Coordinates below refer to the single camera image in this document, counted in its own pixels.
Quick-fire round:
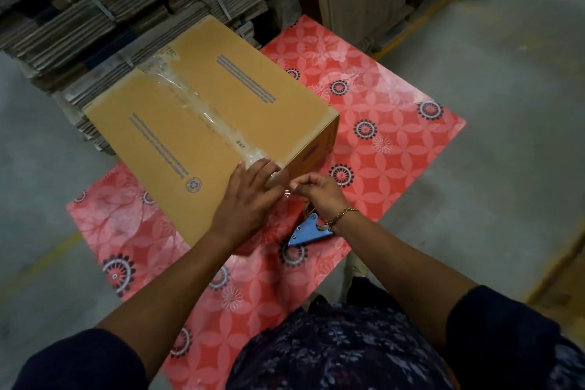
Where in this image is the person's left hand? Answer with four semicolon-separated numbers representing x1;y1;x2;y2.
209;158;290;254

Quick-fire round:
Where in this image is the person's right hand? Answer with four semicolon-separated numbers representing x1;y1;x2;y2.
290;172;352;224

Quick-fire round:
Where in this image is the blue tape dispenser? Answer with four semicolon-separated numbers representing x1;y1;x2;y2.
287;202;335;247

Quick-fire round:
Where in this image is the brown cardboard box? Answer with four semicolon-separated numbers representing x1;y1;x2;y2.
83;15;340;257

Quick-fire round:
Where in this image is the person's right forearm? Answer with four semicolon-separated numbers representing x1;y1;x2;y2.
330;211;480;354

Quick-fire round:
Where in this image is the person's left forearm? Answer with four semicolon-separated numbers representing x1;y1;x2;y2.
94;231;239;383

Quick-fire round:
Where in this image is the clear packing tape strip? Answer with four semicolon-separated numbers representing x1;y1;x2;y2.
139;55;275;176

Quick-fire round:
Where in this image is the red floral patterned mat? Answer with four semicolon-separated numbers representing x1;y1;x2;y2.
67;15;467;390

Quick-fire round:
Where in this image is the dark floral patterned garment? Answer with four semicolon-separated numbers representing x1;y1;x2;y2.
13;276;585;390

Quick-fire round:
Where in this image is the stack of flattened cardboard bundles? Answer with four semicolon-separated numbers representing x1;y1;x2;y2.
0;0;270;156

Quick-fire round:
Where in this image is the gold chain bracelet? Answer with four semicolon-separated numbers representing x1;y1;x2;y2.
325;207;360;229

